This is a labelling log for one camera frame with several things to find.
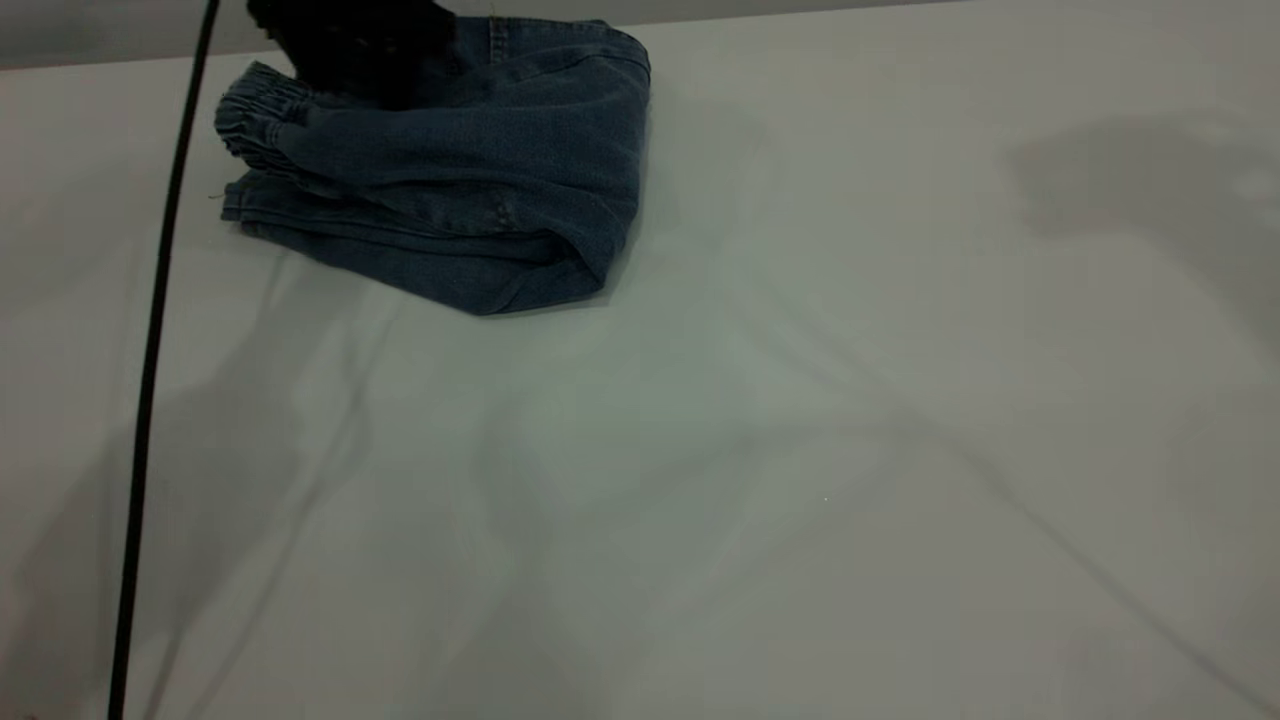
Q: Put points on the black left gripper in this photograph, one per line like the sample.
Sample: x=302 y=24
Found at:
x=355 y=45

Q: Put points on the blue denim shorts basketball print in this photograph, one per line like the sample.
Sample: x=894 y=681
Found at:
x=480 y=180

